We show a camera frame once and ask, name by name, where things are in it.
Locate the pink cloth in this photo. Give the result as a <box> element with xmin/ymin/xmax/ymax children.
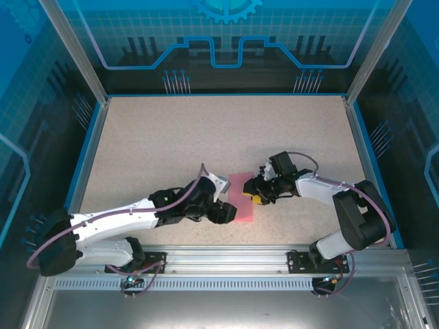
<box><xmin>228</xmin><ymin>173</ymin><xmax>254</xmax><ymax>223</ymax></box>

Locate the aluminium mounting beam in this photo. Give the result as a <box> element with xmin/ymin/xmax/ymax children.
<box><xmin>44</xmin><ymin>245</ymin><xmax>412</xmax><ymax>277</ymax></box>

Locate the grey metal tray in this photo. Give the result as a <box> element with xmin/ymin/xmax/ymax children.
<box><xmin>20</xmin><ymin>267</ymin><xmax>433</xmax><ymax>329</ymax></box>

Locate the blue table edge strip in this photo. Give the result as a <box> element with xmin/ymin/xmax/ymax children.
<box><xmin>352</xmin><ymin>101</ymin><xmax>405</xmax><ymax>249</ymax></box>
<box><xmin>50</xmin><ymin>101</ymin><xmax>104</xmax><ymax>249</ymax></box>

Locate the slotted grey cable duct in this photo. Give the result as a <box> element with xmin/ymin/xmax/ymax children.
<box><xmin>54</xmin><ymin>278</ymin><xmax>407</xmax><ymax>292</ymax></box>

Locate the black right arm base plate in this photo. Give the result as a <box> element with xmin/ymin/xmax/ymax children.
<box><xmin>287</xmin><ymin>249</ymin><xmax>351</xmax><ymax>274</ymax></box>

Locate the aluminium side rail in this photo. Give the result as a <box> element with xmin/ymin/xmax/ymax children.
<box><xmin>56</xmin><ymin>97</ymin><xmax>111</xmax><ymax>249</ymax></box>
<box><xmin>342</xmin><ymin>95</ymin><xmax>395</xmax><ymax>249</ymax></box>

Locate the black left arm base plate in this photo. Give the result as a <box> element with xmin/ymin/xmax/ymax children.
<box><xmin>104</xmin><ymin>252</ymin><xmax>168</xmax><ymax>274</ymax></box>

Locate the aluminium frame post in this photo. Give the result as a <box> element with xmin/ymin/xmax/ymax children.
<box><xmin>36</xmin><ymin>0</ymin><xmax>112</xmax><ymax>106</ymax></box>
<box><xmin>344</xmin><ymin>0</ymin><xmax>414</xmax><ymax>106</ymax></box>

